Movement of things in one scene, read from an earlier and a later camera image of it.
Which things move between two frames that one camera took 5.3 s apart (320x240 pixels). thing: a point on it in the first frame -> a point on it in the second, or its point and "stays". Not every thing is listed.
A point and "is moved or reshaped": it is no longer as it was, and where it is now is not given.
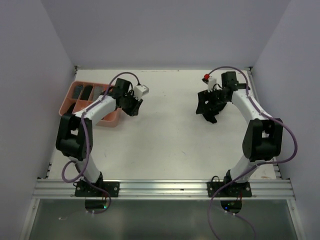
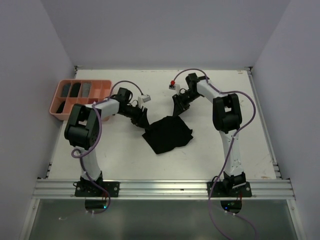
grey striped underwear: [97, 91] -> [86, 89]
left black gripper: [134, 110] -> [140, 119]
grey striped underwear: [76, 91] -> [65, 90]
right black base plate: [239, 189] stays
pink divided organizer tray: [81, 94] is moved or reshaped
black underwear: [210, 107] -> [167, 133]
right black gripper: [205, 94] -> [179, 106]
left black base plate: [82, 189] stays
